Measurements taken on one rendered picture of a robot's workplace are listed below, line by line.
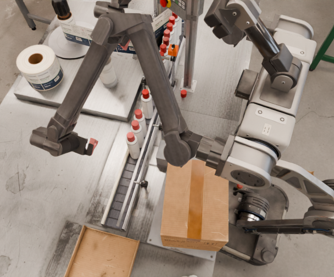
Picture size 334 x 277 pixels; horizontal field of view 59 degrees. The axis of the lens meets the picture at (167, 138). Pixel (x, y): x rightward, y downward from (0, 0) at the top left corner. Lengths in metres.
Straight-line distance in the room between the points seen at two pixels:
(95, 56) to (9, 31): 2.85
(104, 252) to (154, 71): 0.88
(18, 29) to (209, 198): 2.96
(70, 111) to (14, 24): 2.83
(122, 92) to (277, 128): 1.04
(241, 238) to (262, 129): 1.30
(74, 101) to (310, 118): 2.24
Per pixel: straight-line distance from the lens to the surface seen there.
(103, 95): 1.69
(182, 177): 1.16
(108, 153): 1.56
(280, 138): 0.82
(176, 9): 1.41
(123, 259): 1.40
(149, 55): 0.81
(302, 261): 2.39
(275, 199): 2.16
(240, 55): 1.93
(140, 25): 0.81
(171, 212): 1.12
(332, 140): 2.81
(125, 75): 1.75
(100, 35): 0.83
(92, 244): 1.44
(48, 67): 1.70
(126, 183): 1.43
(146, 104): 1.44
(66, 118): 0.98
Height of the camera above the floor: 2.21
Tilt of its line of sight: 62 degrees down
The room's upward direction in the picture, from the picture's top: 3 degrees counter-clockwise
